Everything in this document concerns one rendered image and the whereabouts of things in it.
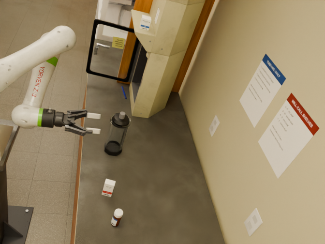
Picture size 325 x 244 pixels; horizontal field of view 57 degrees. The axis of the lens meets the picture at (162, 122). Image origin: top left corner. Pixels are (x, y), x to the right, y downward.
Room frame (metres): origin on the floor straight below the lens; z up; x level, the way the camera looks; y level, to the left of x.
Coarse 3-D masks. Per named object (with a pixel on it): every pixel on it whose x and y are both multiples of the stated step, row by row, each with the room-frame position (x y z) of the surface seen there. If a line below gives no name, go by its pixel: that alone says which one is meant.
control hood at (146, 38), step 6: (132, 12) 1.76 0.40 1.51; (138, 12) 1.80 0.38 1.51; (138, 18) 1.71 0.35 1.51; (138, 24) 1.63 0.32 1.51; (150, 24) 1.69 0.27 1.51; (138, 30) 1.54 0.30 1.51; (144, 30) 1.57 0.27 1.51; (150, 30) 1.60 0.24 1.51; (138, 36) 1.52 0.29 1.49; (144, 36) 1.53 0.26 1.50; (150, 36) 1.55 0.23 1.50; (144, 42) 1.54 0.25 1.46; (150, 42) 1.55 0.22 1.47; (150, 48) 1.55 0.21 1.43
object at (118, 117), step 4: (120, 112) 1.20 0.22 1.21; (124, 112) 1.22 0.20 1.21; (116, 116) 1.20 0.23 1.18; (120, 116) 1.19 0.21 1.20; (124, 116) 1.20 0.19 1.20; (116, 120) 1.17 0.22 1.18; (120, 120) 1.18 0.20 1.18; (124, 120) 1.19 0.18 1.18; (128, 120) 1.21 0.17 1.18; (120, 124) 1.16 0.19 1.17; (124, 124) 1.17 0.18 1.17
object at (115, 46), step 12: (96, 36) 1.77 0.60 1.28; (108, 36) 1.79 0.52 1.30; (120, 36) 1.80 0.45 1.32; (132, 36) 1.82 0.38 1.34; (108, 48) 1.79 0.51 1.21; (120, 48) 1.81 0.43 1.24; (132, 48) 1.83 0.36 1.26; (96, 60) 1.77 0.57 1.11; (108, 60) 1.79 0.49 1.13; (120, 60) 1.81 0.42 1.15; (96, 72) 1.78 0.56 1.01; (108, 72) 1.80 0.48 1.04; (120, 72) 1.82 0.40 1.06
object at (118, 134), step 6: (114, 114) 1.23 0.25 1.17; (114, 126) 1.16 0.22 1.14; (120, 126) 1.16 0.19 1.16; (126, 126) 1.17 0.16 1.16; (108, 132) 1.19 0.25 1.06; (114, 132) 1.16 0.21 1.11; (120, 132) 1.17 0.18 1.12; (108, 138) 1.17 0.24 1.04; (114, 138) 1.16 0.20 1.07; (120, 138) 1.17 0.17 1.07; (108, 144) 1.17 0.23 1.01; (114, 144) 1.16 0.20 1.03; (120, 144) 1.18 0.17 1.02; (114, 150) 1.16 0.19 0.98
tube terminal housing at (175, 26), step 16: (160, 0) 1.67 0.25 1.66; (160, 16) 1.58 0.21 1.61; (176, 16) 1.58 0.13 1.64; (192, 16) 1.70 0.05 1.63; (160, 32) 1.56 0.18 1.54; (176, 32) 1.59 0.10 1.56; (192, 32) 1.77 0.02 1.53; (160, 48) 1.57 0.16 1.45; (176, 48) 1.64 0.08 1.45; (160, 64) 1.58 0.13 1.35; (176, 64) 1.71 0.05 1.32; (144, 80) 1.56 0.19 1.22; (160, 80) 1.59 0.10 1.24; (144, 96) 1.57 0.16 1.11; (160, 96) 1.66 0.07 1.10; (144, 112) 1.58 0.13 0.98
